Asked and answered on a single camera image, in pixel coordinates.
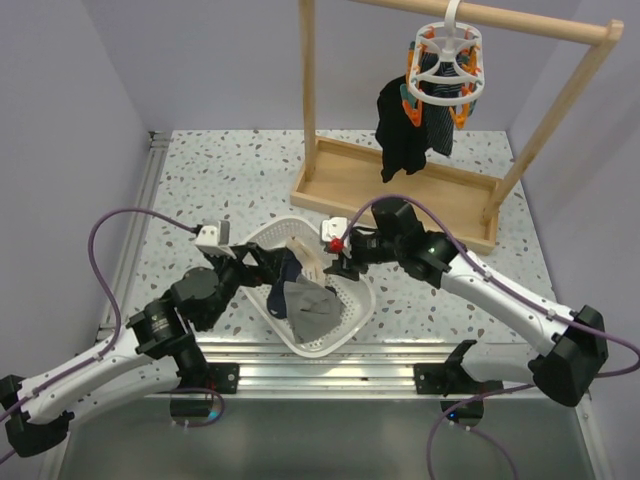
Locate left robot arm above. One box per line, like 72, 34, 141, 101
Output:
1, 242, 285, 458

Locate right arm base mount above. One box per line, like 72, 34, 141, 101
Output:
413, 363, 489, 427

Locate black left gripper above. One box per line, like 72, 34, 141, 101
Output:
202, 241, 285, 329

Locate white round clip hanger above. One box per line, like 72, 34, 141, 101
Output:
406, 1, 486, 107

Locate navy underwear with beige band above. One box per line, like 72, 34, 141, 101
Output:
266, 237, 328, 319

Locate white perforated plastic basket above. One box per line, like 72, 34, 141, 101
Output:
242, 216, 376, 358

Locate navy striped underwear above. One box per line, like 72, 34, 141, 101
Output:
419, 53, 463, 157

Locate black underwear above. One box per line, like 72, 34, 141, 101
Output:
375, 76, 429, 183

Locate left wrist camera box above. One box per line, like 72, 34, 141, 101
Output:
195, 220, 230, 255

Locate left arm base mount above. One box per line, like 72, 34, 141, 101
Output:
169, 363, 240, 429

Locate aluminium frame rails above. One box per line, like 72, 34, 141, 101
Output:
42, 130, 604, 479

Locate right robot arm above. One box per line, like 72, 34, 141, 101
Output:
320, 196, 608, 407

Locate grey underwear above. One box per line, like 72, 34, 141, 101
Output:
284, 278, 343, 344

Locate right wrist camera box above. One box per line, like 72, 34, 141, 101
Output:
320, 217, 349, 243

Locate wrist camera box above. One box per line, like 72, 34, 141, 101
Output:
195, 220, 230, 255
320, 217, 349, 243

